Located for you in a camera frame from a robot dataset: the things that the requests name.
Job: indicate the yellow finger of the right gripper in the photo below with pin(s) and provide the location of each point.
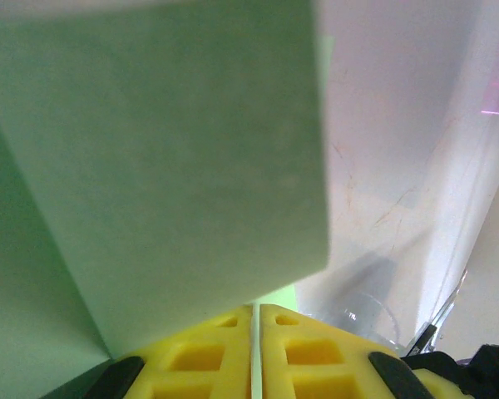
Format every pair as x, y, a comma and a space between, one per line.
443, 388

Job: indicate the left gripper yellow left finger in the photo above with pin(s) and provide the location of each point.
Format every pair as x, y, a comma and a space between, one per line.
191, 361

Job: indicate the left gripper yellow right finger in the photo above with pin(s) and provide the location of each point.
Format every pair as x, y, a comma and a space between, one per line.
316, 361

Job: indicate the light green paper sheet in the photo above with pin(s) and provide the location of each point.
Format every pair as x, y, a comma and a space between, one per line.
149, 145

